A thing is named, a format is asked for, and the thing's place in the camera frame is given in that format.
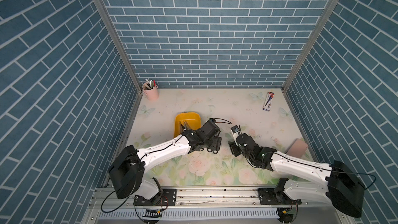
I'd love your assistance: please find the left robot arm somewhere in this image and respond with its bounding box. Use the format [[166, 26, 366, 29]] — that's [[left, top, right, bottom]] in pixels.
[[108, 118, 222, 204]]

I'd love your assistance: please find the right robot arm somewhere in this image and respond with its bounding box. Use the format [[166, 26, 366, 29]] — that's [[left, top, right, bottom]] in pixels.
[[228, 132, 366, 218]]

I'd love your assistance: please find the yellow plastic storage box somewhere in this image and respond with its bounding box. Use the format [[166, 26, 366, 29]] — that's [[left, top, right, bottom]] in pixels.
[[174, 112, 201, 137]]

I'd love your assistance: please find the floral table mat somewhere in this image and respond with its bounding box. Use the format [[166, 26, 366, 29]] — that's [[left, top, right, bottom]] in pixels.
[[112, 88, 324, 187]]

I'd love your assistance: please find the pen refill package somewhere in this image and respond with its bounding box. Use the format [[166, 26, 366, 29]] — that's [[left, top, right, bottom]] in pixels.
[[263, 92, 275, 112]]

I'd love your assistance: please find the pink phone case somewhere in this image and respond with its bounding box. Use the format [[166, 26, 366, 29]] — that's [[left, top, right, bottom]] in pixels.
[[285, 139, 308, 158]]

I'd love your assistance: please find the pink metal pen holder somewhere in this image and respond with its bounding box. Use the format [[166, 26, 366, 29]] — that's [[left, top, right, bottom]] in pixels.
[[143, 83, 159, 101]]

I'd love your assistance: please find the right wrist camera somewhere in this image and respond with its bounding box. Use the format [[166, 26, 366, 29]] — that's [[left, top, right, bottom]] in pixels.
[[231, 125, 241, 139]]

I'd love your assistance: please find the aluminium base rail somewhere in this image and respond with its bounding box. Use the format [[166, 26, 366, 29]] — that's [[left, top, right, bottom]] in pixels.
[[88, 186, 343, 209]]

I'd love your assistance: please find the aluminium corner post right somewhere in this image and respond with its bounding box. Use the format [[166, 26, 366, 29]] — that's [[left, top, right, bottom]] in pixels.
[[282, 0, 339, 94]]

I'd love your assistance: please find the aluminium corner post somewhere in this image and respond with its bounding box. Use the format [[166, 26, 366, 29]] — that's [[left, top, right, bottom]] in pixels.
[[282, 0, 339, 94], [92, 0, 142, 94]]

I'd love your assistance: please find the aluminium corner post left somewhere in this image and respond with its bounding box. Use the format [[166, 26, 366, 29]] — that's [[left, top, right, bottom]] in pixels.
[[92, 0, 142, 94]]

